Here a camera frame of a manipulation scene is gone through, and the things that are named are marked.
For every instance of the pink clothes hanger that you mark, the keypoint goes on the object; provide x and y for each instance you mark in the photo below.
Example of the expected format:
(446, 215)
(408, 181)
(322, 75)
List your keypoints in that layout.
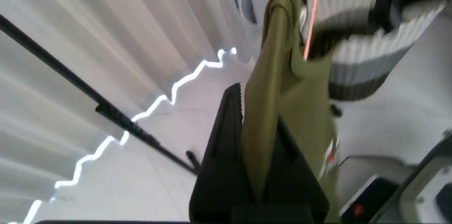
(312, 15)

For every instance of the white curtain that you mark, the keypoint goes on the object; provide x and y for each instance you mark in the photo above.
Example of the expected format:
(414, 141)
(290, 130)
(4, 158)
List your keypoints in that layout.
(106, 22)

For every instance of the black clothes rack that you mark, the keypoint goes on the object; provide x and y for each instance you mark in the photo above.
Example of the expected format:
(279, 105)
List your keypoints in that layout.
(120, 122)

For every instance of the white laundry basket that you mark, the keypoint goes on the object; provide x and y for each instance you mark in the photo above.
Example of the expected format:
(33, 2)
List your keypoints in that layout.
(370, 54)

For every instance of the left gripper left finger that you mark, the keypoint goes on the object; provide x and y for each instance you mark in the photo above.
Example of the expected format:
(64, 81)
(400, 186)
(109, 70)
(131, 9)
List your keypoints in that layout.
(222, 167)

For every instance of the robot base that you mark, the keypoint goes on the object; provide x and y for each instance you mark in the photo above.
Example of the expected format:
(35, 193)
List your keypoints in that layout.
(370, 195)

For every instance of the green garment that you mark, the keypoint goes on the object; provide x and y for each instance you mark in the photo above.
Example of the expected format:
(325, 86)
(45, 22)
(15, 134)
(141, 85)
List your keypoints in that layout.
(261, 128)

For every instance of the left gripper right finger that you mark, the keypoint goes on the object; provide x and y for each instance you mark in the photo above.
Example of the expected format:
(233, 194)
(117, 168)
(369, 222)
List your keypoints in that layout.
(293, 188)

